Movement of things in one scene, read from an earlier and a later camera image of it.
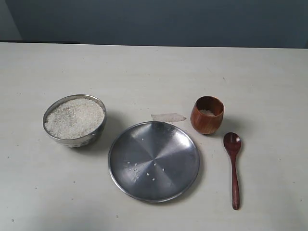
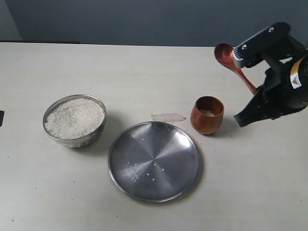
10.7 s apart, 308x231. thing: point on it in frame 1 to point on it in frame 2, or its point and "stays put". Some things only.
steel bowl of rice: (75, 121) stays put
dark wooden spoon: (232, 141) to (224, 53)
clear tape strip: (168, 117) stays put
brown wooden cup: (206, 114) stays put
